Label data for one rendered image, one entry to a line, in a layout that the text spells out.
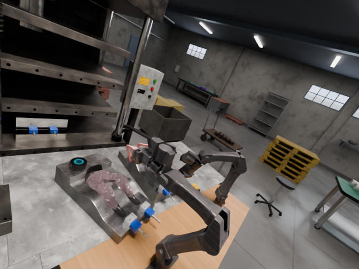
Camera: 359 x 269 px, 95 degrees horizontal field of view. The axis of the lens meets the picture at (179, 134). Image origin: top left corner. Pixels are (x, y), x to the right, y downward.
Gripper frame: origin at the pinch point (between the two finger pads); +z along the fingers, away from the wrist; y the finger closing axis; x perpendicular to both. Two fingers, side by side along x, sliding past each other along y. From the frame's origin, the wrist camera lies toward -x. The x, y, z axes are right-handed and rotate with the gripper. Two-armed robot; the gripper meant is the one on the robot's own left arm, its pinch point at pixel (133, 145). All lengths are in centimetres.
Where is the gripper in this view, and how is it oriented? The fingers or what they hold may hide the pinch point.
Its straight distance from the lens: 80.1
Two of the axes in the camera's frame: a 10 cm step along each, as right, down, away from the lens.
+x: -3.5, 8.7, 3.5
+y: -5.9, 0.9, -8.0
